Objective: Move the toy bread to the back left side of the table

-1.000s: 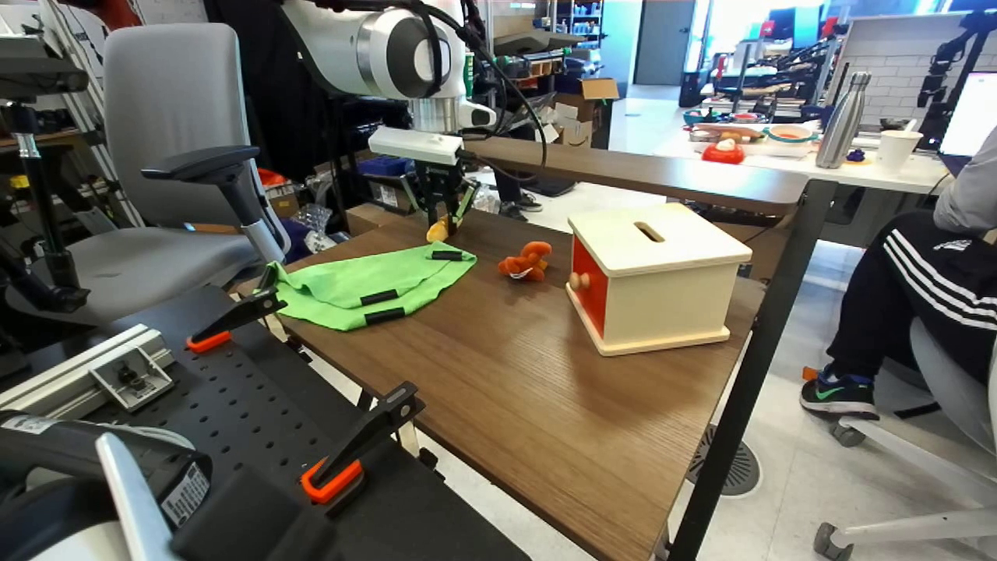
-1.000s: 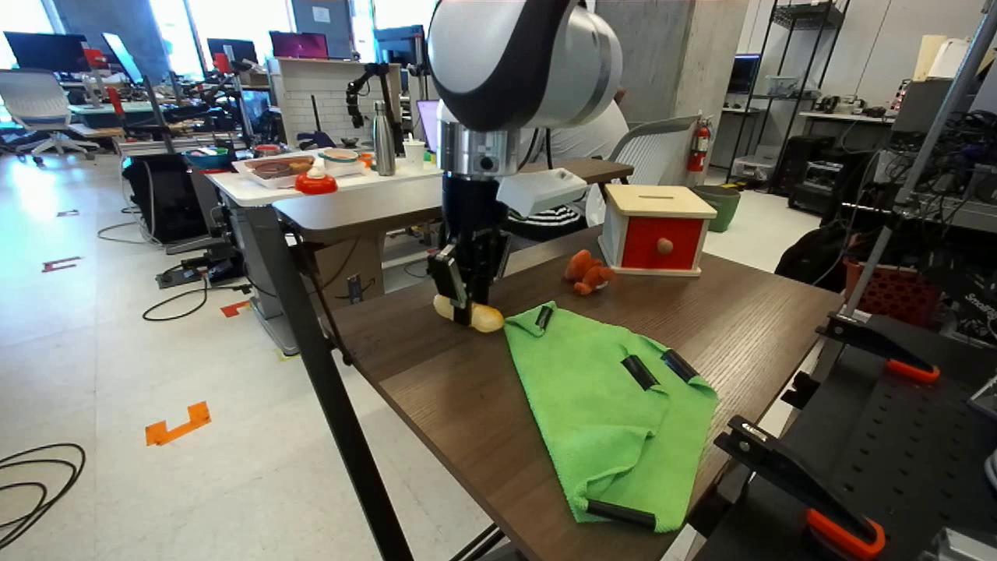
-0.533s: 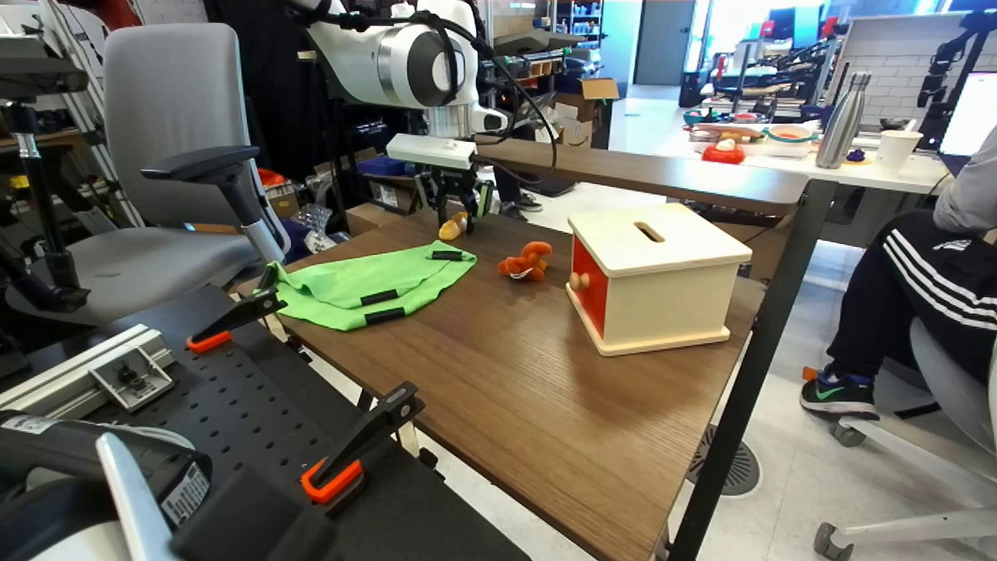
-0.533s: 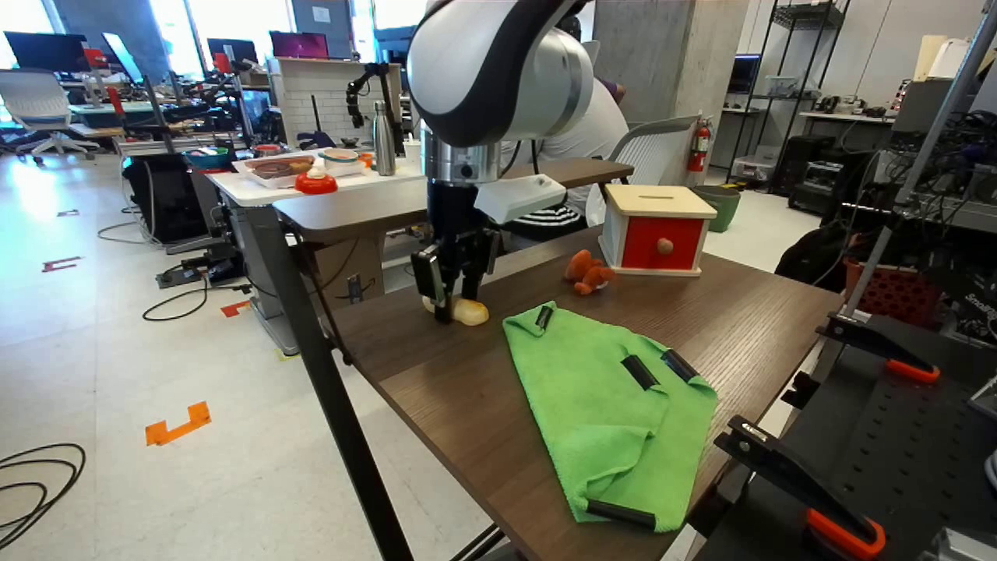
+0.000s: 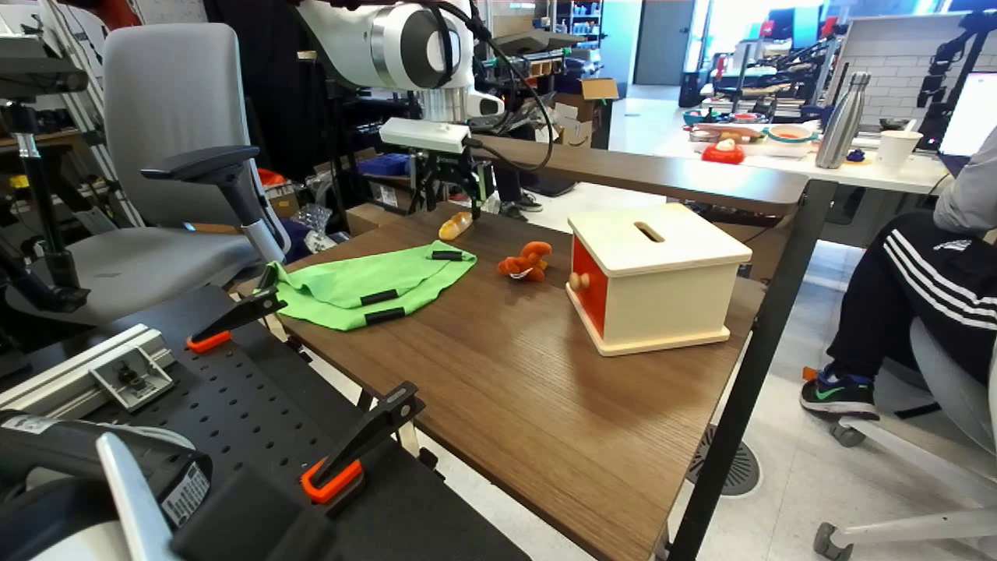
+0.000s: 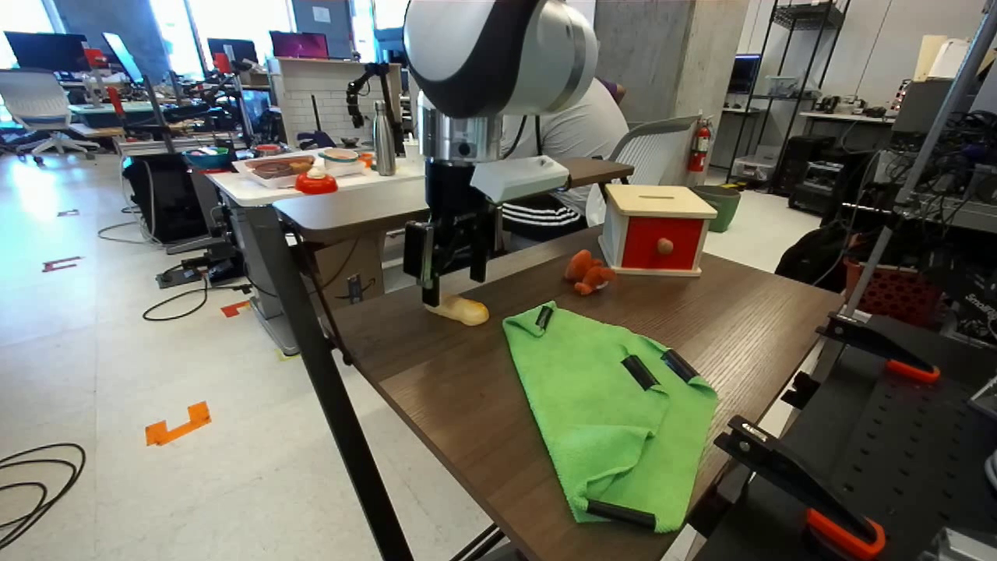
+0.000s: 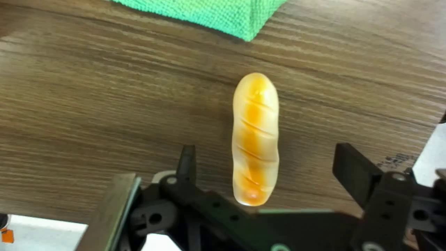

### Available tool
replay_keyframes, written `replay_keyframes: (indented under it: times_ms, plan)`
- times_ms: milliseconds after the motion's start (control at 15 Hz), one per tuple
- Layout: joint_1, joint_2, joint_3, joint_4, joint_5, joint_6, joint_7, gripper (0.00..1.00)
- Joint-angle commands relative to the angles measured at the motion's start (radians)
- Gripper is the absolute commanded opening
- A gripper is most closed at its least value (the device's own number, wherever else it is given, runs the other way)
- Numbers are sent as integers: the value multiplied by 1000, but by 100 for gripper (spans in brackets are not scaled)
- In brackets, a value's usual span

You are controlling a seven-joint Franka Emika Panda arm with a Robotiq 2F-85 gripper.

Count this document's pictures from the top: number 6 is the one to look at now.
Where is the white swivel chair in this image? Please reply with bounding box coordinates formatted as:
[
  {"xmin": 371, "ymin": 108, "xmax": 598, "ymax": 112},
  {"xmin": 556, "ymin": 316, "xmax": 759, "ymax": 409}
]
[{"xmin": 586, "ymin": 116, "xmax": 705, "ymax": 228}]

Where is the orange floor tape marker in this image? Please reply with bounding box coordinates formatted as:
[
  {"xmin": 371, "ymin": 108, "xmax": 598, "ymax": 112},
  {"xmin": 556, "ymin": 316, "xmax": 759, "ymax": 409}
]
[{"xmin": 144, "ymin": 398, "xmax": 215, "ymax": 448}]

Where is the dark computer monitor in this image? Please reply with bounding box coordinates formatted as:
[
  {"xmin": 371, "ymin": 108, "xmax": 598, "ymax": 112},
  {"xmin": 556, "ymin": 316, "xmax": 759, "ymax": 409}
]
[{"xmin": 3, "ymin": 27, "xmax": 95, "ymax": 76}]

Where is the green bucket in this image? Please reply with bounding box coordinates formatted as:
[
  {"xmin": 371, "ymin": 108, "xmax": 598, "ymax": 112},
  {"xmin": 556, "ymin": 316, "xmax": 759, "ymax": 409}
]
[{"xmin": 693, "ymin": 181, "xmax": 745, "ymax": 234}]

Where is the black metal shelf rack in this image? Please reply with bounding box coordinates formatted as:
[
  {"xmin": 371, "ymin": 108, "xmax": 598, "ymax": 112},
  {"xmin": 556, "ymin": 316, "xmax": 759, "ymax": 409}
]
[{"xmin": 726, "ymin": 0, "xmax": 877, "ymax": 187}]

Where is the seated person in striped trousers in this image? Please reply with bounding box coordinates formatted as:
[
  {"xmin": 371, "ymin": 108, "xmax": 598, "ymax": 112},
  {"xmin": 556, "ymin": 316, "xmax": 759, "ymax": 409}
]
[{"xmin": 497, "ymin": 76, "xmax": 632, "ymax": 246}]

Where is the red fire extinguisher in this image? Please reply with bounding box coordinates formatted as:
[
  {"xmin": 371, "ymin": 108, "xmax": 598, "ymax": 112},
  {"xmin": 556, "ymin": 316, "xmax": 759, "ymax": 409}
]
[{"xmin": 686, "ymin": 120, "xmax": 716, "ymax": 181}]

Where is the black perforated mounting board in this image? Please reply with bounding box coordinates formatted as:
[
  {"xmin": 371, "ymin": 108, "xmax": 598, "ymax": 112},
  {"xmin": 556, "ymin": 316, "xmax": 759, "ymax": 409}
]
[{"xmin": 694, "ymin": 310, "xmax": 997, "ymax": 561}]

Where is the wooden box with red drawer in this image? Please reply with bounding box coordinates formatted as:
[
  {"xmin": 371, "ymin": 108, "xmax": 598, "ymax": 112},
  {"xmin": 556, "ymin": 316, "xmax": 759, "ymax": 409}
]
[{"xmin": 598, "ymin": 181, "xmax": 719, "ymax": 276}]

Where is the black floor cable loop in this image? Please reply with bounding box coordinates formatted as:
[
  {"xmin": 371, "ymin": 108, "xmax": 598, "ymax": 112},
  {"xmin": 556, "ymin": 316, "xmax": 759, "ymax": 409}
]
[{"xmin": 0, "ymin": 441, "xmax": 92, "ymax": 553}]

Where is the green cloth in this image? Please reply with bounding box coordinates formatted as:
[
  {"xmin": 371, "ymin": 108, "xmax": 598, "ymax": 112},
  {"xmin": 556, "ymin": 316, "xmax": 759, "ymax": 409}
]
[{"xmin": 503, "ymin": 299, "xmax": 724, "ymax": 535}]

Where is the white desk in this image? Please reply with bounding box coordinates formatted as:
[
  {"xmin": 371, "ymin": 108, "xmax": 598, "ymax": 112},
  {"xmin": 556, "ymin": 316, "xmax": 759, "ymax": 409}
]
[{"xmin": 205, "ymin": 152, "xmax": 430, "ymax": 325}]

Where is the brown wooden side table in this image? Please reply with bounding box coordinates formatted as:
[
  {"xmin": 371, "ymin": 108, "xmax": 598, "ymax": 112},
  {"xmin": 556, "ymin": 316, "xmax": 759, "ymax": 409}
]
[{"xmin": 271, "ymin": 152, "xmax": 636, "ymax": 246}]

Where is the shallow tray with food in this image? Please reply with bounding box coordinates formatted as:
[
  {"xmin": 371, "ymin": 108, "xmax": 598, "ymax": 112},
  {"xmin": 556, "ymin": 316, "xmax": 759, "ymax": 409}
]
[{"xmin": 232, "ymin": 149, "xmax": 320, "ymax": 187}]

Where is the white background office chair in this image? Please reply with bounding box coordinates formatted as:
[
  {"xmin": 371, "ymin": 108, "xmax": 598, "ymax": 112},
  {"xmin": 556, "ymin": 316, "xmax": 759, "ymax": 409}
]
[{"xmin": 0, "ymin": 70, "xmax": 105, "ymax": 166}]

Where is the red plastic crate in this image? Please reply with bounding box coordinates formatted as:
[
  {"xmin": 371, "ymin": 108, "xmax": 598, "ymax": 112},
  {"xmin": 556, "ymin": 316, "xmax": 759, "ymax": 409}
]
[{"xmin": 842, "ymin": 259, "xmax": 945, "ymax": 332}]

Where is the steel water bottle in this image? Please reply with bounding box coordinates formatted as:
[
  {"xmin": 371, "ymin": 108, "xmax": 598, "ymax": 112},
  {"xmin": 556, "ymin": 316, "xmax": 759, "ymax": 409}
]
[{"xmin": 371, "ymin": 96, "xmax": 403, "ymax": 178}]

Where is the orange toy croissant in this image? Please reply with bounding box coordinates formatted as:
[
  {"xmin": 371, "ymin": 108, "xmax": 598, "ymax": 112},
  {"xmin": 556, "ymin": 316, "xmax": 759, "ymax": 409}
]
[{"xmin": 565, "ymin": 246, "xmax": 617, "ymax": 297}]

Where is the black clamp with orange handle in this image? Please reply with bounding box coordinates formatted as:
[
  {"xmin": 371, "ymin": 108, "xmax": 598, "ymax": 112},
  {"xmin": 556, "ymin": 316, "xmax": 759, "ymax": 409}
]
[
  {"xmin": 714, "ymin": 416, "xmax": 891, "ymax": 561},
  {"xmin": 818, "ymin": 310, "xmax": 945, "ymax": 389}
]

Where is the yellow toy bread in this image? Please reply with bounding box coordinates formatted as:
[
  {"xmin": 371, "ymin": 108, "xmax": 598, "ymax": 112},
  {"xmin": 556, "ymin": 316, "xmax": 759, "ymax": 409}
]
[{"xmin": 430, "ymin": 294, "xmax": 493, "ymax": 332}]

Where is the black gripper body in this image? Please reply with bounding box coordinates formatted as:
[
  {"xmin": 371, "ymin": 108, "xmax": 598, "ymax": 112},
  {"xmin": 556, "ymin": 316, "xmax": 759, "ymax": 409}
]
[{"xmin": 420, "ymin": 152, "xmax": 500, "ymax": 252}]

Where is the grey metal pole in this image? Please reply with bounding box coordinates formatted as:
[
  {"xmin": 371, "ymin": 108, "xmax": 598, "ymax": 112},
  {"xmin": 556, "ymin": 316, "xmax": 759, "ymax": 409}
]
[{"xmin": 834, "ymin": 0, "xmax": 997, "ymax": 325}]

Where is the small red object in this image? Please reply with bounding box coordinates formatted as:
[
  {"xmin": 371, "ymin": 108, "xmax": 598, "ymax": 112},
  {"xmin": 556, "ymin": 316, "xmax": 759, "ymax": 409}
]
[{"xmin": 292, "ymin": 167, "xmax": 342, "ymax": 195}]

